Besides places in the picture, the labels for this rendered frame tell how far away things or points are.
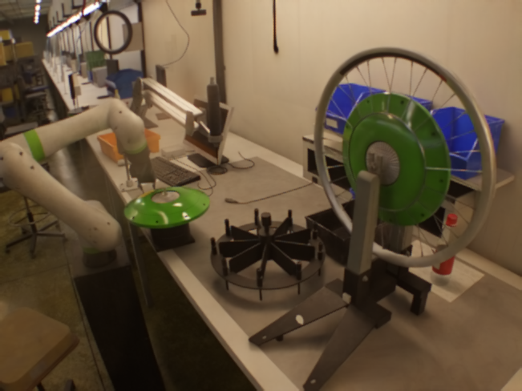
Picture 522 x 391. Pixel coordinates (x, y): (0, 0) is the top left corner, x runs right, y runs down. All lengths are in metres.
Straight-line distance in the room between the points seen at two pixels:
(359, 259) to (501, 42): 0.83
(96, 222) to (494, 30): 1.45
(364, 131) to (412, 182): 0.17
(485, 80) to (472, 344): 0.83
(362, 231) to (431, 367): 0.38
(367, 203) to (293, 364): 0.42
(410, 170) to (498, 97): 0.61
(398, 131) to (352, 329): 0.47
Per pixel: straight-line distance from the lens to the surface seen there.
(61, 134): 1.50
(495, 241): 1.53
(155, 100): 1.62
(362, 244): 0.95
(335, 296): 1.07
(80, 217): 1.41
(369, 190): 0.90
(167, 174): 2.12
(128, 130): 1.45
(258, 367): 1.01
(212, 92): 1.29
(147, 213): 1.38
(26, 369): 1.63
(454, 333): 1.15
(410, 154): 0.88
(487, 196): 0.83
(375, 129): 0.93
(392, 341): 1.09
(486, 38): 1.43
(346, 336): 0.99
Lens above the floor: 1.67
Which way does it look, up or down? 25 degrees down
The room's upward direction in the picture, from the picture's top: 2 degrees counter-clockwise
